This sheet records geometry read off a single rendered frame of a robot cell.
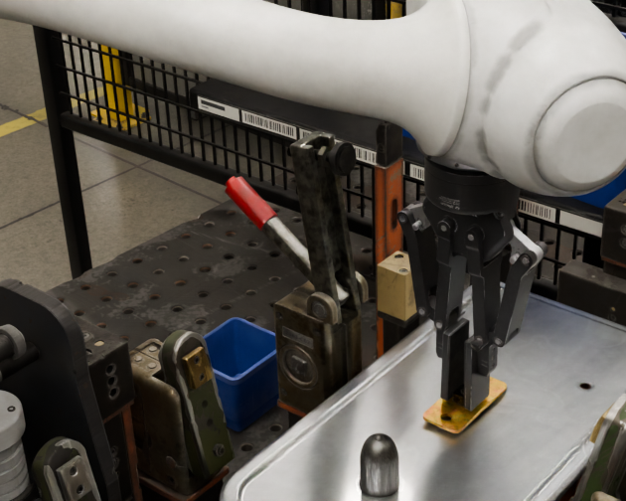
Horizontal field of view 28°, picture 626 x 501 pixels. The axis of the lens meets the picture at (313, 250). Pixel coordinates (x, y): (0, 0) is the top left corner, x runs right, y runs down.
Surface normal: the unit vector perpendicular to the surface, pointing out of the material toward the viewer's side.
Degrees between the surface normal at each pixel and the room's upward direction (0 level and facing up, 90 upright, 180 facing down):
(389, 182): 90
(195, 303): 0
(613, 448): 90
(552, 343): 0
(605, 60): 30
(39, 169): 0
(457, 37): 53
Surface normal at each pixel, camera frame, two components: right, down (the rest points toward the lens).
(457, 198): -0.37, 0.48
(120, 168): -0.04, -0.86
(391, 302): -0.63, 0.41
